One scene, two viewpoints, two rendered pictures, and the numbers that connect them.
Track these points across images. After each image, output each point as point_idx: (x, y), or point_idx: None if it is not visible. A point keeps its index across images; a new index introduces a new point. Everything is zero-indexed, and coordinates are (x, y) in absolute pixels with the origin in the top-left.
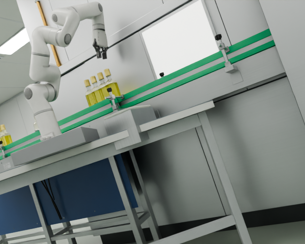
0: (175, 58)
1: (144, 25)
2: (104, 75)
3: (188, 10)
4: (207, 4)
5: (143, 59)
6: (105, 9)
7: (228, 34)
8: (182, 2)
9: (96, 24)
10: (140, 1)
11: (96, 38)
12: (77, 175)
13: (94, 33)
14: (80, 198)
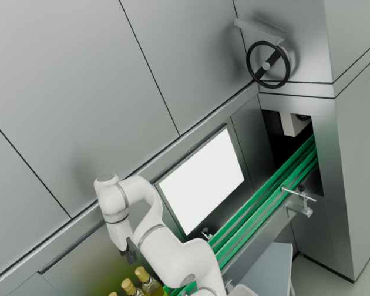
0: (205, 202)
1: (160, 172)
2: (98, 273)
3: (215, 143)
4: None
5: (165, 219)
6: (71, 157)
7: (245, 159)
8: (207, 133)
9: (122, 211)
10: (144, 135)
11: (131, 235)
12: None
13: (124, 229)
14: None
